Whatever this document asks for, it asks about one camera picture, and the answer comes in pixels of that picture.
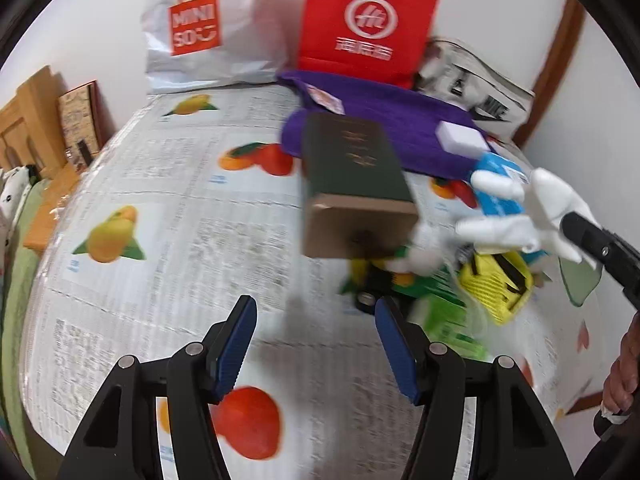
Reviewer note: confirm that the white backpack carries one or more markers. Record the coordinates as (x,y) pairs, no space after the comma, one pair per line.
(480,75)

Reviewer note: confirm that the white plastic shopping bag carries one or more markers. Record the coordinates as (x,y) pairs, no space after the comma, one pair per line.
(240,35)

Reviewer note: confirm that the fruit print sachet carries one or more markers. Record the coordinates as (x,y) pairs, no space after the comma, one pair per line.
(327,100)

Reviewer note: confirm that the grey green flat piece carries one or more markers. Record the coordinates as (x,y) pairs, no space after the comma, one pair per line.
(580,280)

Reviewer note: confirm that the blue packet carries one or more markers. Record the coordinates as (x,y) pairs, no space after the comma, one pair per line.
(500,206)

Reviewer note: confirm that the red paper bag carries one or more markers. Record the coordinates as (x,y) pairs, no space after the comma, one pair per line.
(370,55)

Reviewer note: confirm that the yellow black striped pouch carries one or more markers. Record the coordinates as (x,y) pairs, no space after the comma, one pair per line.
(485,285)

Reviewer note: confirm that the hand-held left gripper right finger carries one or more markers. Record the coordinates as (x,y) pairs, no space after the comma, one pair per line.
(395,350)

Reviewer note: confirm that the purple towel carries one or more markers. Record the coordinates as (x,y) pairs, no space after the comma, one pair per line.
(400,115)

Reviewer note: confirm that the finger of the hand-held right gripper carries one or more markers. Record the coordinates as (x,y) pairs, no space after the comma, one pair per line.
(605,252)

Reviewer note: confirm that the green bedspread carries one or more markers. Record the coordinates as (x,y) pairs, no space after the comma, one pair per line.
(15,310)

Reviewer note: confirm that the brown door frame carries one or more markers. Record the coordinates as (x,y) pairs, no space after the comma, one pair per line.
(555,60)

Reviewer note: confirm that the framed picture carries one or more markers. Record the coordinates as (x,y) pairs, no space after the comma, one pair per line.
(80,115)

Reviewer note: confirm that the wooden headboard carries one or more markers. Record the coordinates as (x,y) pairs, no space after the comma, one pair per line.
(30,110)

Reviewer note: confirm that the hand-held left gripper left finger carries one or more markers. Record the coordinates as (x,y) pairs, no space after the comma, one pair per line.
(235,350)

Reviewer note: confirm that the person's right hand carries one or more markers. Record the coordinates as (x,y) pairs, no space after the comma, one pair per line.
(622,380)

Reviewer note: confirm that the fruit print table cover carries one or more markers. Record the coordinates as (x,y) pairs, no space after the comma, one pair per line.
(165,260)

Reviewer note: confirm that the white foam block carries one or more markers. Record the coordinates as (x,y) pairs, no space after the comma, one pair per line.
(460,137)

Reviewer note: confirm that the green tissue packet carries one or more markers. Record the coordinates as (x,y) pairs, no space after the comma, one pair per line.
(440,320)

